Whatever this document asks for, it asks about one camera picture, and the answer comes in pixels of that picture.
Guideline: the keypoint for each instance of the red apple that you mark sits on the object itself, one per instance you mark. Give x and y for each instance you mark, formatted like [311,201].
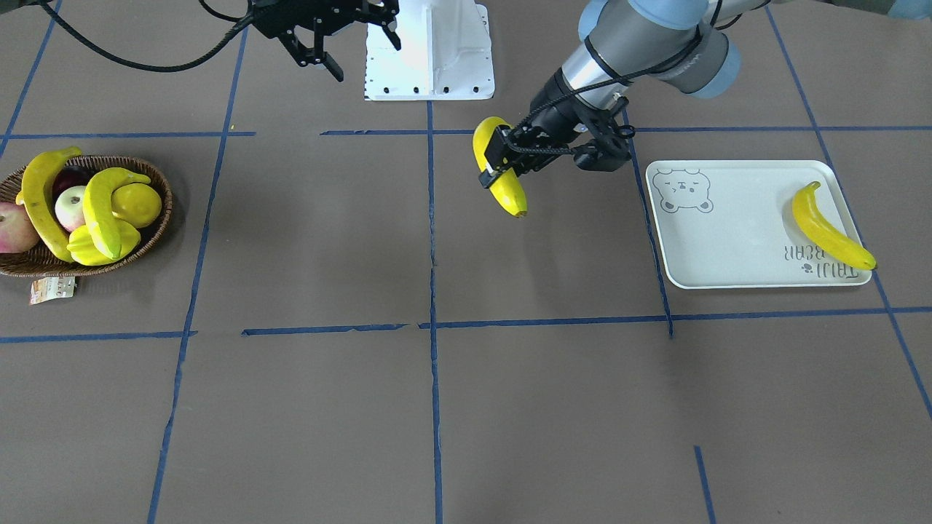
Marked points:
[18,234]

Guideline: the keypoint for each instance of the paper basket label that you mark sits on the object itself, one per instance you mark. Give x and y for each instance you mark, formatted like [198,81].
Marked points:
[52,288]

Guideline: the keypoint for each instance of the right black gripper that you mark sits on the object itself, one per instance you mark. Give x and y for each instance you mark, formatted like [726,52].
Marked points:
[314,34]

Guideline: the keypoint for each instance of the pale pink-white apple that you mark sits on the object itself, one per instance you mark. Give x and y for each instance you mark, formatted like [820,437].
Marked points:
[69,208]

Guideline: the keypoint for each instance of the white pedestal column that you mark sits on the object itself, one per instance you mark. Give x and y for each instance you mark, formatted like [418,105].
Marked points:
[445,54]

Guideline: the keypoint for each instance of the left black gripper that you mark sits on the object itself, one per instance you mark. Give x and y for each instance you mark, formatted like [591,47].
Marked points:
[559,104]

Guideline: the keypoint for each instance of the white bear tray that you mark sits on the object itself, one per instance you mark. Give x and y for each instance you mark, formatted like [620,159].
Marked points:
[725,224]

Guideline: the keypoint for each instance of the yellow starfruit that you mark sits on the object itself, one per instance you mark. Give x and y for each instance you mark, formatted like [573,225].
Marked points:
[84,252]

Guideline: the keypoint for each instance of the yellow banana curved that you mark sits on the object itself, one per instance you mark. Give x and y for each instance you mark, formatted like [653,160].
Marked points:
[105,230]

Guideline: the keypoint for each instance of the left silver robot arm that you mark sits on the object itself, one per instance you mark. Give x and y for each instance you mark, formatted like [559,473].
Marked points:
[681,43]

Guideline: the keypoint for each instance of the yellow banana carried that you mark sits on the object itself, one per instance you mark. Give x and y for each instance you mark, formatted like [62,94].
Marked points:
[815,227]

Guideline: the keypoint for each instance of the dark purple plum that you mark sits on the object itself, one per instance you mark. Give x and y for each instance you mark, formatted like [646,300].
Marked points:
[70,176]

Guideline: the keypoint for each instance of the yellow lemon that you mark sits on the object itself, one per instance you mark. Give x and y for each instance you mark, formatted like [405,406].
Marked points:
[138,204]

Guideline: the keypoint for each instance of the brown wicker basket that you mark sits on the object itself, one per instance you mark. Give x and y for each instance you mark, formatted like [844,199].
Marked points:
[39,262]

